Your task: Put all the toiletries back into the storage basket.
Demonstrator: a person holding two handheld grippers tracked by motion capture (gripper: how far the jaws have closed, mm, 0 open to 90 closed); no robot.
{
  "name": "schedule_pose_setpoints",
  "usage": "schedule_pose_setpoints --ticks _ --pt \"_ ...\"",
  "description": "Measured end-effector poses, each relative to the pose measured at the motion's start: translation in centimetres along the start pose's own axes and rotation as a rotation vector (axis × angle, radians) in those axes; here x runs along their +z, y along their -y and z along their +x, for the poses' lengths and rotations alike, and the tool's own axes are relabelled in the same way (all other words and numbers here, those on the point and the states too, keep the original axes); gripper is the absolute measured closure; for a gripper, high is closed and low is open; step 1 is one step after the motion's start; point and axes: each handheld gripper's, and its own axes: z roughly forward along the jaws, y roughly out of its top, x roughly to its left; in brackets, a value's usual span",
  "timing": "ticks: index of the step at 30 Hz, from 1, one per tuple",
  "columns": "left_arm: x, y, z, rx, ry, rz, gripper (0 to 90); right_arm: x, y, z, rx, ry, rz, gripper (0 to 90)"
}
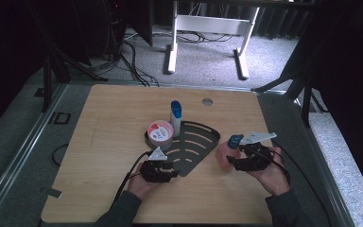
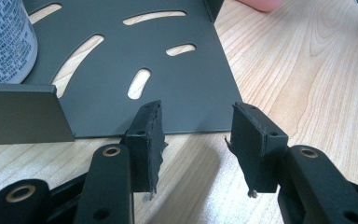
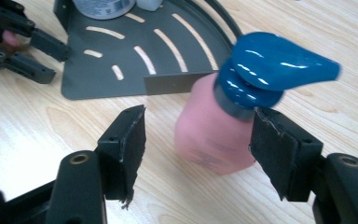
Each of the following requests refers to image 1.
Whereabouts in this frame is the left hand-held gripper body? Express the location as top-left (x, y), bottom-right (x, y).
top-left (139, 146), bottom-right (174, 183)

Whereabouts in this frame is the right hand-held gripper black cable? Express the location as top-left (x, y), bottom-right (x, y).
top-left (258, 140), bottom-right (334, 227)

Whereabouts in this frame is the pink bottle with blue cap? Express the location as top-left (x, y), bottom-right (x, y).
top-left (216, 133), bottom-right (245, 169)

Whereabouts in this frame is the bundle of black floor cables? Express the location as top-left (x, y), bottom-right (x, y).
top-left (119, 29), bottom-right (235, 88)

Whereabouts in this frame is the person's right hand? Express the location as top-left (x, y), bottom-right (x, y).
top-left (251, 148), bottom-right (291, 197)

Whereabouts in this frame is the black cable loop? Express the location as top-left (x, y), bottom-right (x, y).
top-left (51, 143), bottom-right (70, 167)

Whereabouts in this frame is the white bottle with blue cap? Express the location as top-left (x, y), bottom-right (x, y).
top-left (169, 99), bottom-right (183, 138)

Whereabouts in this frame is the dark grey slotted corner rack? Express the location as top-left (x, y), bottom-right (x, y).
top-left (144, 120), bottom-right (221, 178)

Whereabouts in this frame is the white desk frame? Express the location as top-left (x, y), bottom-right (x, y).
top-left (164, 0), bottom-right (261, 80)

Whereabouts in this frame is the black tape piece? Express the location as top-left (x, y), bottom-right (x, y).
top-left (39, 187), bottom-right (63, 200)

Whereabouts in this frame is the person's left hand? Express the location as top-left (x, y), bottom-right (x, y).
top-left (127, 171), bottom-right (164, 201)

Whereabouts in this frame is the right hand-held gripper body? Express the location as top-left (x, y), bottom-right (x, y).
top-left (234, 131), bottom-right (278, 173)

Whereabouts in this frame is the black rectangular bracket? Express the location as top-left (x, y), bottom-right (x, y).
top-left (47, 112), bottom-right (72, 125)

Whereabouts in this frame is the black metal stand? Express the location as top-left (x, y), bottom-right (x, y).
top-left (251, 60), bottom-right (329, 128)
top-left (25, 0), bottom-right (109, 114)

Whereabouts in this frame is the left hand-held gripper black cable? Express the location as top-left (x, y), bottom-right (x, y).
top-left (110, 150), bottom-right (154, 211)

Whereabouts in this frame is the hand-held gripper black cable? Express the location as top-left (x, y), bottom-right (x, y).
top-left (110, 150), bottom-right (154, 211)
top-left (258, 140), bottom-right (334, 227)

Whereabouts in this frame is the dark computer tower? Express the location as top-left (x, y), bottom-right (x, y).
top-left (83, 0), bottom-right (128, 61)

